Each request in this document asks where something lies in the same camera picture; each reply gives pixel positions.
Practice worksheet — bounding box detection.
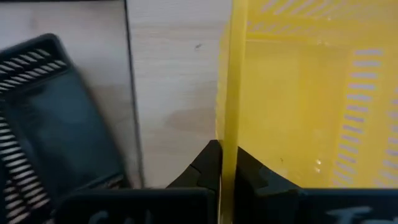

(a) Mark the yellow slotted plastic basket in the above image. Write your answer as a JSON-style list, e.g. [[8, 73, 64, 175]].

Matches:
[[215, 0, 398, 224]]

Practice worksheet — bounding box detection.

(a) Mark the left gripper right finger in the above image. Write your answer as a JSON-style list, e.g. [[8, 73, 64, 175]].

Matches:
[[233, 146, 398, 224]]

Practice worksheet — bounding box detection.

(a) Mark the black slotted plastic basket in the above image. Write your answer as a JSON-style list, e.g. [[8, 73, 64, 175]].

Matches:
[[0, 33, 131, 224]]

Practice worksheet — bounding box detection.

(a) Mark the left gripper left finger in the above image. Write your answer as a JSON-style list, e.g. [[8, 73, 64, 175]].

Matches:
[[54, 139, 223, 224]]

